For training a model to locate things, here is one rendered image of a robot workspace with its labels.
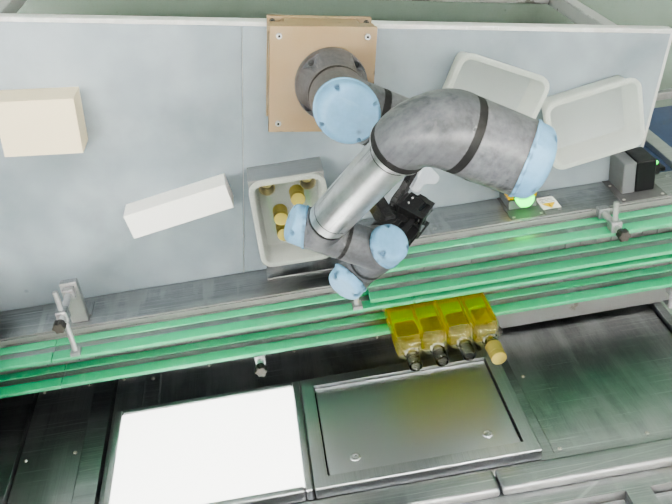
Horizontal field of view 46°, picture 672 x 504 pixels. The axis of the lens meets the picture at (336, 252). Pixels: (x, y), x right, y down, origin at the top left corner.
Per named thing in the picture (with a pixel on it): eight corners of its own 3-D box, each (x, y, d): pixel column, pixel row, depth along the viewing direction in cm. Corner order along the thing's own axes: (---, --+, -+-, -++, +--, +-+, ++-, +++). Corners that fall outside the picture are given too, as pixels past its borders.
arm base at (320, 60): (296, 45, 162) (302, 56, 153) (369, 48, 165) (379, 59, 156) (292, 117, 169) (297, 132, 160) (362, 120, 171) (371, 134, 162)
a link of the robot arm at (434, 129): (405, 116, 103) (276, 258, 144) (478, 145, 106) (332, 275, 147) (413, 48, 108) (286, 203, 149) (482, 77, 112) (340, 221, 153)
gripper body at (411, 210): (430, 222, 170) (401, 259, 164) (396, 203, 173) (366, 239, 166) (437, 199, 164) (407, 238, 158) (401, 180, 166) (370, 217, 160)
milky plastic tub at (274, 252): (260, 250, 195) (262, 269, 188) (245, 167, 184) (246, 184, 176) (331, 239, 196) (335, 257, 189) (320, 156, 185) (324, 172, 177)
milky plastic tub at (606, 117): (530, 92, 185) (543, 105, 178) (624, 63, 184) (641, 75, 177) (540, 158, 194) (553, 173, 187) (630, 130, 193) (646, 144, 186)
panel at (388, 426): (118, 420, 188) (101, 537, 159) (115, 410, 186) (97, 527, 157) (493, 357, 192) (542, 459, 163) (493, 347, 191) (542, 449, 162)
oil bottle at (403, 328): (382, 309, 193) (399, 365, 175) (380, 290, 190) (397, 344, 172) (405, 305, 194) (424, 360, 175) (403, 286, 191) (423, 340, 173)
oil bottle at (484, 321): (452, 297, 194) (477, 351, 176) (452, 278, 191) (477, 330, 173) (475, 294, 195) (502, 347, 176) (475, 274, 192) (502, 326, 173)
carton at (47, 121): (0, 90, 168) (-8, 102, 162) (78, 86, 170) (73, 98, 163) (12, 143, 174) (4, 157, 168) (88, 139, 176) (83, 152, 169)
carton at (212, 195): (125, 204, 185) (123, 216, 180) (224, 173, 184) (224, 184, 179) (136, 226, 188) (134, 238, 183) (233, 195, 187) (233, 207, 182)
